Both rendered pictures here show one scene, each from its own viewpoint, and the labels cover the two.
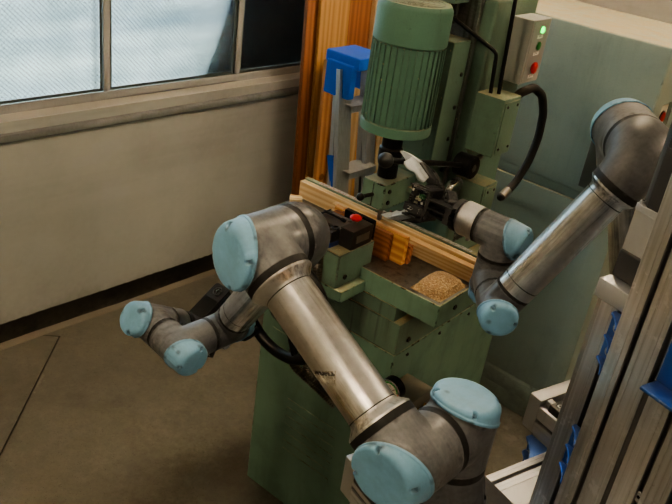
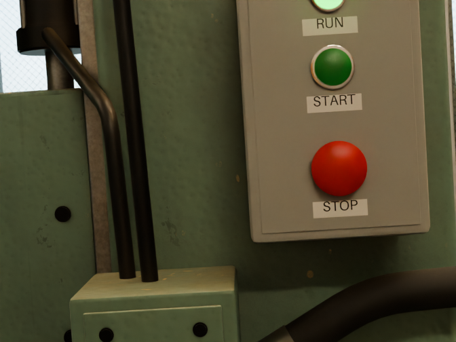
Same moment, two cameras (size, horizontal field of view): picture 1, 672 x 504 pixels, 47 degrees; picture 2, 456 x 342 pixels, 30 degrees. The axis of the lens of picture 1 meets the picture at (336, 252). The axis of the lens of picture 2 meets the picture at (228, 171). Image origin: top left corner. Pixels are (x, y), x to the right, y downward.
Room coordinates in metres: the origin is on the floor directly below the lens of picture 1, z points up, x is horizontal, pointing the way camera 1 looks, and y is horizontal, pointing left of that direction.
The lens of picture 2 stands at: (1.68, -0.77, 1.39)
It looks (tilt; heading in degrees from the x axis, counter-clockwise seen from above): 3 degrees down; 55
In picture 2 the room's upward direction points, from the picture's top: 4 degrees counter-clockwise
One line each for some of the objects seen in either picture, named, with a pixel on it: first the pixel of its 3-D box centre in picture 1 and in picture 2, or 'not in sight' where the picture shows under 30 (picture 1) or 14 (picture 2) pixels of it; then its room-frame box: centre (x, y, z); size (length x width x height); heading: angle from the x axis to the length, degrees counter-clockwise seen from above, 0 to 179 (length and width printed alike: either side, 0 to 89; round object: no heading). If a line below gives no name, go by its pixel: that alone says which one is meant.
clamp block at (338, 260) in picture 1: (333, 253); not in sight; (1.68, 0.01, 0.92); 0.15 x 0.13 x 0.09; 54
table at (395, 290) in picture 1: (352, 259); not in sight; (1.74, -0.04, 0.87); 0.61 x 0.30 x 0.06; 54
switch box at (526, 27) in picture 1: (525, 48); (328, 96); (2.01, -0.40, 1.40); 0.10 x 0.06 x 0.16; 144
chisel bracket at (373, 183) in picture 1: (388, 190); not in sight; (1.85, -0.11, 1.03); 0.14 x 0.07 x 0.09; 144
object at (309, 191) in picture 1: (385, 227); not in sight; (1.85, -0.12, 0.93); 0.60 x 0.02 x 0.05; 54
